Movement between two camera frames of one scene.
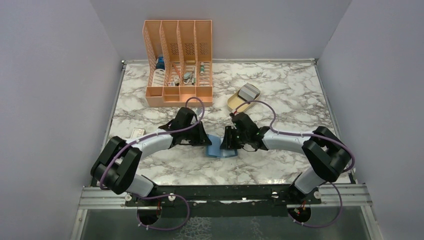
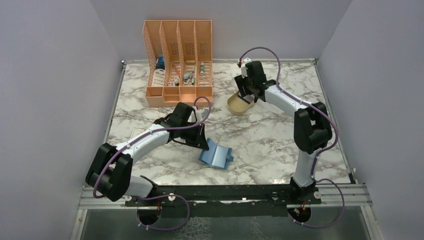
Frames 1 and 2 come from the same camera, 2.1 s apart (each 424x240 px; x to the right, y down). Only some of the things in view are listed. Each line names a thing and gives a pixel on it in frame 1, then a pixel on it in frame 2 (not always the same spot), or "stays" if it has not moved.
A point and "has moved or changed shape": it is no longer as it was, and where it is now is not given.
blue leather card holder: [214, 150] has moved or changed shape
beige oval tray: [234, 101] stays
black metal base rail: [219, 194] stays
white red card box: [138, 132] stays
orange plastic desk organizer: [178, 58] stays
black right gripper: [228, 142] → [240, 81]
